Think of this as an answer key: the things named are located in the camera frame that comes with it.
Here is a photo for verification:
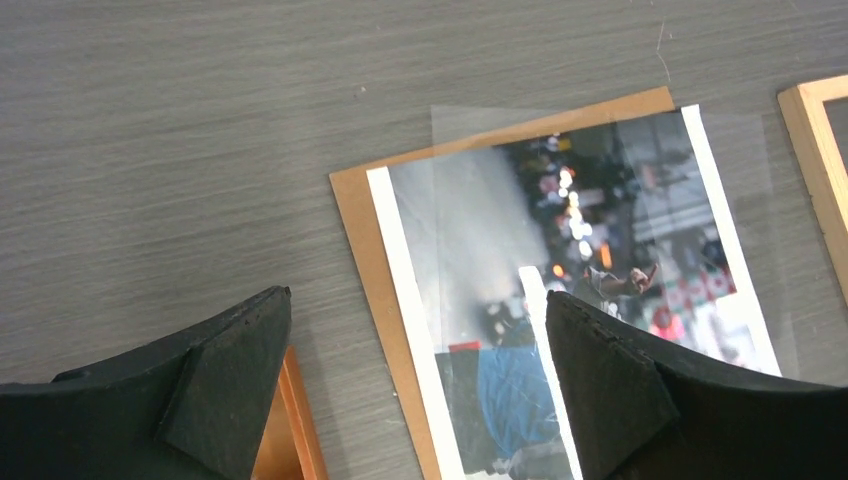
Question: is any printed photo with white border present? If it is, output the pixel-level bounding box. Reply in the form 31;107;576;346
367;105;780;479

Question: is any light wooden picture frame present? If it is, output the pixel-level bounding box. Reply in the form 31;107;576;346
777;75;847;295

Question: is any orange compartment tray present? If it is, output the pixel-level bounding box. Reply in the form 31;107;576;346
251;346;328;480

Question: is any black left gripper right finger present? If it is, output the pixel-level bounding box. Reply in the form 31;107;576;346
546;292;847;479

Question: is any clear plastic sheet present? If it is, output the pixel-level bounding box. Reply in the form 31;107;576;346
431;104;800;379

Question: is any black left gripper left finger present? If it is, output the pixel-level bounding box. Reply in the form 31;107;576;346
1;286;292;479

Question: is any brown cardboard backing board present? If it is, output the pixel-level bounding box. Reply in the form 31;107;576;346
329;86;674;479

